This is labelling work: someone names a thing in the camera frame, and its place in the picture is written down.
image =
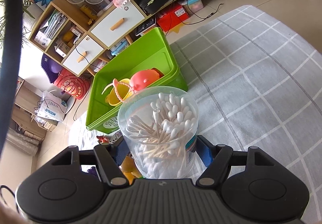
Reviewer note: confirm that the white paper bag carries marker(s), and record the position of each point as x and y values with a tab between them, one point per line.
51	107

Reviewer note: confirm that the orange brown figurine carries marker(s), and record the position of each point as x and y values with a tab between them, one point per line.
103	140

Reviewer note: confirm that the green plastic cookie box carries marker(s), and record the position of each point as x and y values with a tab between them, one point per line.
151	51

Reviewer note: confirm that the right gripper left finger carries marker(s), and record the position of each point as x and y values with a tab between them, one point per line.
109	158

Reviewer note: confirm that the wooden side shelf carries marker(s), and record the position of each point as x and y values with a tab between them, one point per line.
26	130

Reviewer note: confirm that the clear pink storage box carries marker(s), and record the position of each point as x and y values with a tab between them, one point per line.
191	6

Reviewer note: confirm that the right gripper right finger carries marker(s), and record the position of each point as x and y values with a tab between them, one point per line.
216	160

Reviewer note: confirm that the red cardboard box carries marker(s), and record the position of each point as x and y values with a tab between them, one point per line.
171	16

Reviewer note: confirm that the red printed bucket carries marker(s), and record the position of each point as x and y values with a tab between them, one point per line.
77	87

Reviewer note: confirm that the grey checked cloth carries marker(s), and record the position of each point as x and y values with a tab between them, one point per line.
256	83

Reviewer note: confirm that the wooden tv cabinet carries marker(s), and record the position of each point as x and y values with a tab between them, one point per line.
75	36

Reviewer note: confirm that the blue lid storage box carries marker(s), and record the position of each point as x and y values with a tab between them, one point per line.
119	47

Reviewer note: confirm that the yellow toy pot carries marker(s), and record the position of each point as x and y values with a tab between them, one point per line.
120	91

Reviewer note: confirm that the clear cotton swab jar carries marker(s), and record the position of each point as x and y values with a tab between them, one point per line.
159	125

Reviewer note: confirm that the purple toy grapes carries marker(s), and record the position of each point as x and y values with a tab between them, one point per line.
92	171

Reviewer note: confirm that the pink pig toy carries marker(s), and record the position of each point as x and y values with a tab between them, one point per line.
142	79

